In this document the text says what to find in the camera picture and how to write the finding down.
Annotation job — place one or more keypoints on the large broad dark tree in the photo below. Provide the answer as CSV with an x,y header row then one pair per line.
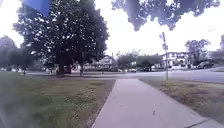
x,y
63,33

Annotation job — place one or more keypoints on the grey concrete sidewalk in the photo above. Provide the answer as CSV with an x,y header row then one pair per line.
x,y
133,103

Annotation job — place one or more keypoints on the white house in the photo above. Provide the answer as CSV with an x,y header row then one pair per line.
x,y
176,59

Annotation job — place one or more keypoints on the gabled house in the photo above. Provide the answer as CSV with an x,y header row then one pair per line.
x,y
101,62

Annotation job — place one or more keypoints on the dark car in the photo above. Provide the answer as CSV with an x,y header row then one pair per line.
x,y
205,65

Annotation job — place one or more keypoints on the blue flag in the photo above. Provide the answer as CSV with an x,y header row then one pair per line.
x,y
38,6

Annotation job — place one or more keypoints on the pale car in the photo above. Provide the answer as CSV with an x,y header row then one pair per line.
x,y
132,70

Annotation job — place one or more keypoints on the grey asphalt road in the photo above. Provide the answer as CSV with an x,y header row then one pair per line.
x,y
200,76

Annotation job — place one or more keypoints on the group of trees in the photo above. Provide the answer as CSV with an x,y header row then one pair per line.
x,y
10,53

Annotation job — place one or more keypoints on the sign pole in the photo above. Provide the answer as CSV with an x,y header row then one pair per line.
x,y
166,63

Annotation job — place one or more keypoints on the dry grass strip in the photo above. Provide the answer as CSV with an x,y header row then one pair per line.
x,y
193,93

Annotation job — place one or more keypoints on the grass lawn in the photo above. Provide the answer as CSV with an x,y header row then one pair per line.
x,y
40,96

